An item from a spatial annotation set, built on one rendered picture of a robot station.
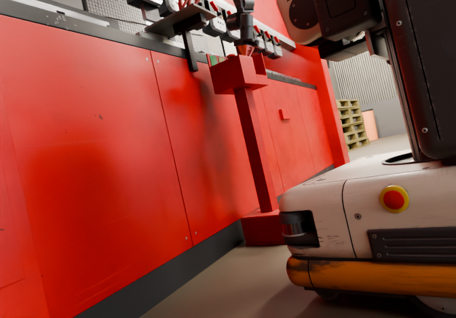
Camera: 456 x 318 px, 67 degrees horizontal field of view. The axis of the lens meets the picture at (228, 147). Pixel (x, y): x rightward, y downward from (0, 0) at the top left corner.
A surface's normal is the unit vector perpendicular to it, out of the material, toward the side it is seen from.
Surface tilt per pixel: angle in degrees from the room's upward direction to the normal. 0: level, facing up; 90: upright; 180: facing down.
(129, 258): 90
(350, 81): 90
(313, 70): 90
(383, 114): 90
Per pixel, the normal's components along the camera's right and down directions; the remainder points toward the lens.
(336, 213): -0.62, 0.12
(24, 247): 0.85, -0.21
